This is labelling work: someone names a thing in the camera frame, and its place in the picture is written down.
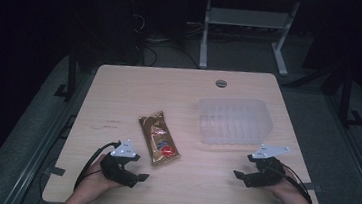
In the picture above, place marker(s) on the white metal desk frame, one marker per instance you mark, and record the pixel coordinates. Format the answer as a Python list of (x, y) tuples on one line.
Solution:
[(247, 19)]

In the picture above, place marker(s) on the person's right hand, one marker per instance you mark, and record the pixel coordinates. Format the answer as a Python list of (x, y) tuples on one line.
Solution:
[(289, 191)]

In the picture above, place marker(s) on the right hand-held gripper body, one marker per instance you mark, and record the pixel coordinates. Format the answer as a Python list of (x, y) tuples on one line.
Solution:
[(267, 172)]

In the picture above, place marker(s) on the person's left hand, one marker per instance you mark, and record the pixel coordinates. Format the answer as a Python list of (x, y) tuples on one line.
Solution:
[(97, 181)]

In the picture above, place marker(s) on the clear plastic container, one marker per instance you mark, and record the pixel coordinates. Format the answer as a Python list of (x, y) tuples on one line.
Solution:
[(234, 122)]

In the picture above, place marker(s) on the brown snack packet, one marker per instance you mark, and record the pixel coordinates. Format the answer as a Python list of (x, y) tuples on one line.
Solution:
[(158, 138)]

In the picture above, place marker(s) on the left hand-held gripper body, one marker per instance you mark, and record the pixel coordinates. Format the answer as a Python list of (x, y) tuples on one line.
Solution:
[(119, 169)]

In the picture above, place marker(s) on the grey tape strip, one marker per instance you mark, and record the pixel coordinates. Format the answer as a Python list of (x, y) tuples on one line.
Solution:
[(312, 187), (57, 171)]

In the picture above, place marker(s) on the black metal stand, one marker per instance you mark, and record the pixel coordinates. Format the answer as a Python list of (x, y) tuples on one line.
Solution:
[(70, 78), (348, 101)]

